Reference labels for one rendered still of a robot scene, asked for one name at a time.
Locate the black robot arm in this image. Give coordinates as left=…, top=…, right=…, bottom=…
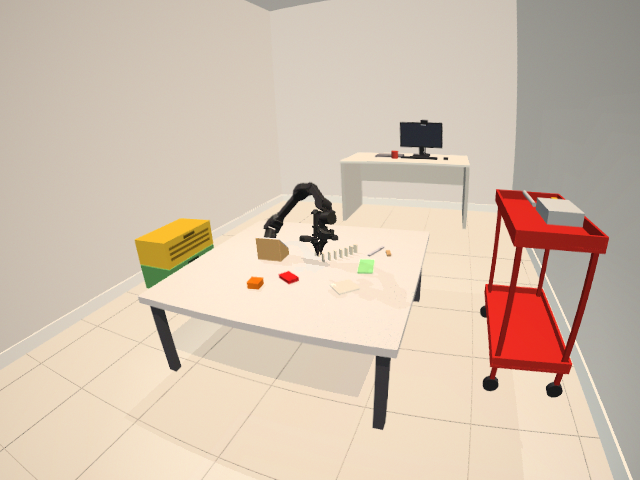
left=264, top=183, right=337, bottom=240

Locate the light green flat rectangular block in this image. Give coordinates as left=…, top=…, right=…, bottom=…
left=358, top=259, right=374, bottom=274

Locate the red flat block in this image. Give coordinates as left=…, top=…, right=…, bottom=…
left=278, top=271, right=299, bottom=285

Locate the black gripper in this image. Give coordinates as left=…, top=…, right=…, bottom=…
left=299, top=224, right=338, bottom=256

